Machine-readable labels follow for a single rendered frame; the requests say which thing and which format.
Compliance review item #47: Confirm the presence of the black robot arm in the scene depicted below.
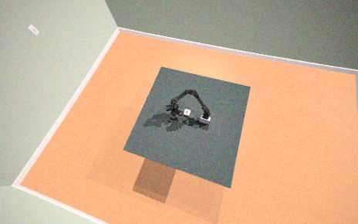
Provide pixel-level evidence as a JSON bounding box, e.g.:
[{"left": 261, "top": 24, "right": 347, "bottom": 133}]
[{"left": 166, "top": 90, "right": 211, "bottom": 120}]

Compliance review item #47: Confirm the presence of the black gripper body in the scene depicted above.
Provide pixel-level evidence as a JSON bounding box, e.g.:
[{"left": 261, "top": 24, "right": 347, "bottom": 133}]
[{"left": 174, "top": 108, "right": 184, "bottom": 116}]

